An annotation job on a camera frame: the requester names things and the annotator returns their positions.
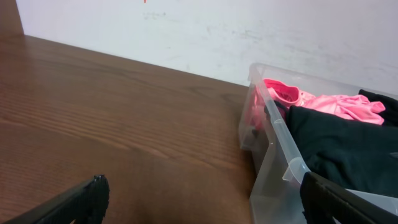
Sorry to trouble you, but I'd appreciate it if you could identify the dark navy garment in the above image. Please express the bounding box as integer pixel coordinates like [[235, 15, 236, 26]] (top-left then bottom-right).
[[275, 102, 397, 197]]

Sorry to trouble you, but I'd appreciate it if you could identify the black garment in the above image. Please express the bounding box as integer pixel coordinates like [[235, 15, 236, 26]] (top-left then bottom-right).
[[358, 89, 398, 128]]

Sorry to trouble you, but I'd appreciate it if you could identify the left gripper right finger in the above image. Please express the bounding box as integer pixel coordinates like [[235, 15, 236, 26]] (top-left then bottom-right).
[[300, 172, 397, 224]]

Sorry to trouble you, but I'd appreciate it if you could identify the clear plastic storage container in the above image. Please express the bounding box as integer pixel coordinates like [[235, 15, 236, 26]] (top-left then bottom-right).
[[239, 63, 397, 223]]

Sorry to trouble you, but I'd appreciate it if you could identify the pink garment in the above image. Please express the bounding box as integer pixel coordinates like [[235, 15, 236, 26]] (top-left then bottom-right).
[[263, 78, 386, 125]]

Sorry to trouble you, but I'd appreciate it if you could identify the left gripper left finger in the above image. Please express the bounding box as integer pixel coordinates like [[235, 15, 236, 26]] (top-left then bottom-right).
[[5, 175, 110, 224]]

